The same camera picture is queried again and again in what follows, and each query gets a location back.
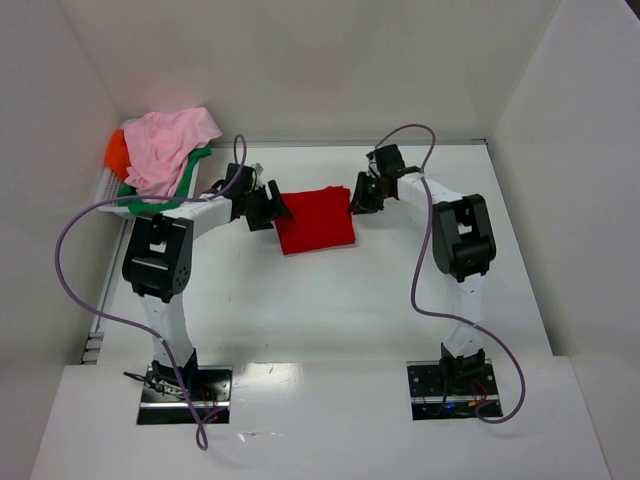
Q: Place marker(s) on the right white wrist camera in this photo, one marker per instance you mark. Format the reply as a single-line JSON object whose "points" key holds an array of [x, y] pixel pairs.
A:
{"points": [[387, 162]]}

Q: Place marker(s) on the pink t shirt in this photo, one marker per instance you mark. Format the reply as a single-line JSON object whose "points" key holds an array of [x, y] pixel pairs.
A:
{"points": [[159, 145]]}

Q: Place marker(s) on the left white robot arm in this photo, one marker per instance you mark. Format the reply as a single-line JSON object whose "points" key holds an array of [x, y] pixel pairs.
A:
{"points": [[158, 266]]}

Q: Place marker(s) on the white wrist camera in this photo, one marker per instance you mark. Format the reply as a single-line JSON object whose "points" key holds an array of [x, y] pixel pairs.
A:
{"points": [[387, 162], [241, 180]]}

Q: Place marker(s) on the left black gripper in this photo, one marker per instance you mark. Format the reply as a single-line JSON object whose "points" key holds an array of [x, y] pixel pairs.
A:
{"points": [[265, 208]]}

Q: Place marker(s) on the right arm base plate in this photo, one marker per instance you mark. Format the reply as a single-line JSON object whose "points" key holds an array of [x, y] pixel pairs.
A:
{"points": [[433, 398]]}

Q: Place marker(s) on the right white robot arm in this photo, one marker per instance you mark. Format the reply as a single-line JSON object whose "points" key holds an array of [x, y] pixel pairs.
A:
{"points": [[463, 247]]}

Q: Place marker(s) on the white plastic basket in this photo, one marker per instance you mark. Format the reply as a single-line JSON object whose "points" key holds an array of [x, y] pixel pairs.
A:
{"points": [[111, 188]]}

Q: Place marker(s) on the red t shirt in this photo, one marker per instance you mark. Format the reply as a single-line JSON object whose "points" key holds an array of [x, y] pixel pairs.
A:
{"points": [[320, 220]]}

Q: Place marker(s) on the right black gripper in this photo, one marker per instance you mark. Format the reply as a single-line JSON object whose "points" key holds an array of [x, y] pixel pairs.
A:
{"points": [[367, 191]]}

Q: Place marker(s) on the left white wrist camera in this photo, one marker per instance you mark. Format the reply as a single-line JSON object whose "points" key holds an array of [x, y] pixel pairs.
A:
{"points": [[241, 180]]}

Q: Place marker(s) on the orange t shirt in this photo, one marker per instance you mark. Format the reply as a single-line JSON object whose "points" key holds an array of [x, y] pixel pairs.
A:
{"points": [[117, 157]]}

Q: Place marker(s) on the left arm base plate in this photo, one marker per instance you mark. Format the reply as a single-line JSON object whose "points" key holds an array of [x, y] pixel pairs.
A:
{"points": [[163, 403]]}

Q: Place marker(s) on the green t shirt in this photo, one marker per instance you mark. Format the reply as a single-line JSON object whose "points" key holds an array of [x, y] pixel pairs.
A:
{"points": [[136, 206]]}

